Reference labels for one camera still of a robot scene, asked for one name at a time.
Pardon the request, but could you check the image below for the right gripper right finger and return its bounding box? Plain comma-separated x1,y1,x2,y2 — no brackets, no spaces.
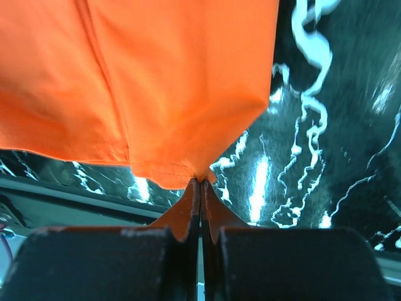
200,180,250,300

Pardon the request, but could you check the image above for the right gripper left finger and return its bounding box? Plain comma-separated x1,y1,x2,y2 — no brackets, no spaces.
150,179,201,300

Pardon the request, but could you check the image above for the orange t-shirt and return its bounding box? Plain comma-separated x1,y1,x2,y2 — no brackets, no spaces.
1,1,279,189

